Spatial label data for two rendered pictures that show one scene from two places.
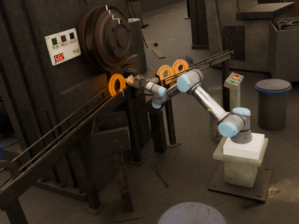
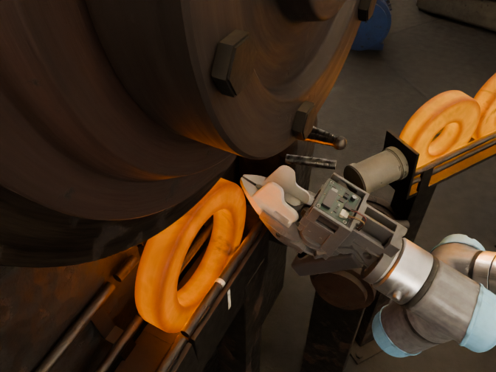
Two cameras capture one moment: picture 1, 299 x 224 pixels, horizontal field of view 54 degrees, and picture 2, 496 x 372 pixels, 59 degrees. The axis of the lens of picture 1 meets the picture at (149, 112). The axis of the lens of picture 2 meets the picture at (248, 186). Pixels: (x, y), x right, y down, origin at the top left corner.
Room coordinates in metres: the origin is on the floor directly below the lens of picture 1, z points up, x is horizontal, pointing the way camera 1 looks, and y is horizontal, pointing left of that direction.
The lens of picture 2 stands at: (1.87, 0.18, 1.16)
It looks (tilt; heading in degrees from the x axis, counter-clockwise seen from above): 44 degrees down; 356
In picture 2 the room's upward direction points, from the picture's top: straight up
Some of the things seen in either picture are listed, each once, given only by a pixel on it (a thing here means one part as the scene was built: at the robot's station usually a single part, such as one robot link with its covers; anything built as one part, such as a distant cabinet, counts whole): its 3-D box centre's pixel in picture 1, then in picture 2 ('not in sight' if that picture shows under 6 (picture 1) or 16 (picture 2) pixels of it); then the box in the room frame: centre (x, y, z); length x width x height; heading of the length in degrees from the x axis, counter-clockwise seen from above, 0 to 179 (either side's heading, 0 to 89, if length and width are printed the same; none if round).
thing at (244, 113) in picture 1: (240, 118); not in sight; (1.78, -0.61, 0.53); 0.13 x 0.12 x 0.14; 133
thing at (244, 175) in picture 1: (241, 165); not in sight; (1.79, -0.62, 0.13); 0.40 x 0.40 x 0.26; 58
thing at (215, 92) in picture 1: (216, 114); not in sight; (2.43, -0.61, 0.26); 0.12 x 0.12 x 0.52
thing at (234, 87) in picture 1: (235, 109); not in sight; (2.38, -0.77, 0.31); 0.24 x 0.16 x 0.62; 148
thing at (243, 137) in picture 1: (241, 132); not in sight; (1.79, -0.62, 0.41); 0.15 x 0.15 x 0.10
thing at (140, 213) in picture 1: (119, 170); not in sight; (1.62, 0.25, 0.36); 0.26 x 0.20 x 0.72; 3
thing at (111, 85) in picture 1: (117, 86); (196, 252); (2.20, 0.22, 0.75); 0.18 x 0.03 x 0.18; 147
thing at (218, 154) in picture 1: (241, 148); not in sight; (1.79, -0.62, 0.28); 0.32 x 0.32 x 0.04; 58
